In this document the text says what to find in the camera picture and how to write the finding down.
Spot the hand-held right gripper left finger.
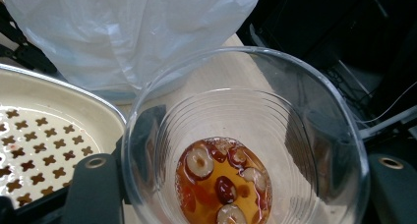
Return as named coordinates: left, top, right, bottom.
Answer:
left=130, top=104, right=169, bottom=196

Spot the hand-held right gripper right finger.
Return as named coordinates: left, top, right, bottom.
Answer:
left=284, top=109, right=360, bottom=198

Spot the blue bin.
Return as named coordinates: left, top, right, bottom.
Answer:
left=94, top=88, right=141, bottom=104

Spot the clear plastic cup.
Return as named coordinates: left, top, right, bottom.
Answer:
left=121, top=46, right=372, bottom=224

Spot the grey drain tray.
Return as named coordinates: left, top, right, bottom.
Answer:
left=0, top=63, right=128, bottom=209

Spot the brown tea with jujube slices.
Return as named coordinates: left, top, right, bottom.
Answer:
left=175, top=137, right=273, bottom=224

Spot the white translucent plastic bag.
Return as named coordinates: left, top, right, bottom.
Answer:
left=2, top=0, right=265, bottom=94

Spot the white bar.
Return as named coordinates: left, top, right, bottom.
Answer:
left=358, top=105, right=417, bottom=140

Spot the thin white cable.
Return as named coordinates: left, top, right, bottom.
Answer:
left=355, top=81, right=417, bottom=125

